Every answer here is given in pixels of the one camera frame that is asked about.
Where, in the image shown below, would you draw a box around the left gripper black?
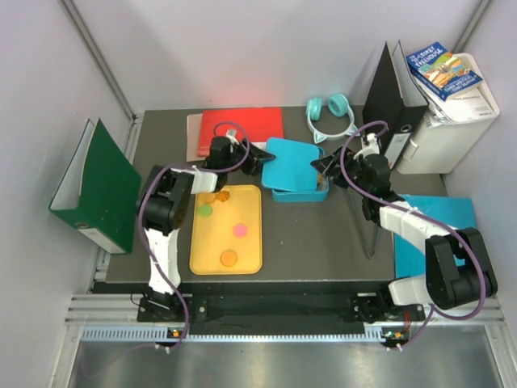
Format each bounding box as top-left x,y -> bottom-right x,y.
223,137 -> 275,176

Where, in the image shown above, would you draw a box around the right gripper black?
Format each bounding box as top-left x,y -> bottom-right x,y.
312,146 -> 372,197

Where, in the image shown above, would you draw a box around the teal cookie tin box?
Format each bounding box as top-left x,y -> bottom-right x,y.
270,146 -> 330,203

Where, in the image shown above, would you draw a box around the teal tin lid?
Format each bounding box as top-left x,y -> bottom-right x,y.
262,137 -> 320,192

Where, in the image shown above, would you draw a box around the grey metal tongs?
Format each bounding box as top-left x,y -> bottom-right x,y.
346,188 -> 380,259

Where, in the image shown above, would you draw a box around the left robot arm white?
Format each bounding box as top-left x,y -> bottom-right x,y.
137,134 -> 275,321

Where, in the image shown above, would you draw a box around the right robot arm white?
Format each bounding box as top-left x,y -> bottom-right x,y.
311,134 -> 498,320

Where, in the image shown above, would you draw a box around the brown flower cookie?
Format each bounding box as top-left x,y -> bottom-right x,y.
216,190 -> 230,202

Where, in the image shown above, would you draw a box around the teal cat ear headphones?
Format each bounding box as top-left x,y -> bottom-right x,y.
305,93 -> 357,144

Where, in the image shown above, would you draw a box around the round tan cookie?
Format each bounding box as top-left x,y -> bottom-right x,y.
201,193 -> 216,204

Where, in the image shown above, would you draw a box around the brown notebook under red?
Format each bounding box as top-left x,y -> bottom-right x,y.
186,113 -> 204,162

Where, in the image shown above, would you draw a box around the pink cookie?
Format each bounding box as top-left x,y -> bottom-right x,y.
233,223 -> 248,238

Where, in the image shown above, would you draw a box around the green cookie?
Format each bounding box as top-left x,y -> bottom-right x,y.
198,205 -> 213,217

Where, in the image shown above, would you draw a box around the yellow plastic tray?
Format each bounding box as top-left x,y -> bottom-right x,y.
189,184 -> 263,276

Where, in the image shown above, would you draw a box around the white storage bin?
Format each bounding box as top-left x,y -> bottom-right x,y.
396,53 -> 500,174

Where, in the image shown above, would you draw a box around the round orange biscuit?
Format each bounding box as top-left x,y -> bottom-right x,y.
220,251 -> 237,267

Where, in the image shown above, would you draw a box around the blue folder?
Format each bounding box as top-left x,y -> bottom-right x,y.
393,195 -> 477,278

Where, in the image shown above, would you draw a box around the blue paperback book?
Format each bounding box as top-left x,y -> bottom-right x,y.
406,41 -> 484,102

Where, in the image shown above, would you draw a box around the white papers in bin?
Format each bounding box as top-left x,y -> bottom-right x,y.
417,81 -> 496,127

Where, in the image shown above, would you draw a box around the black ring binder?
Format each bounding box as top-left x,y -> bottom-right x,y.
363,42 -> 428,168

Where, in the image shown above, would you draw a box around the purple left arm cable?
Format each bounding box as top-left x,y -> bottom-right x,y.
137,121 -> 254,352

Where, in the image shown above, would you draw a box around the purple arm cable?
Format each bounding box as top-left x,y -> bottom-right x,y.
137,121 -> 254,352
339,120 -> 488,352

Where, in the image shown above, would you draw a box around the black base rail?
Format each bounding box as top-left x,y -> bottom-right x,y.
137,281 -> 425,324

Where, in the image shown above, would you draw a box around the green ring binder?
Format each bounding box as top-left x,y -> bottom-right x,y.
48,120 -> 141,255

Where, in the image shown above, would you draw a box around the grey slotted cable duct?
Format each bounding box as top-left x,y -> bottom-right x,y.
81,326 -> 385,343

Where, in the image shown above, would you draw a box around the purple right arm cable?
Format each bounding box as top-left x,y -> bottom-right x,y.
339,120 -> 488,352

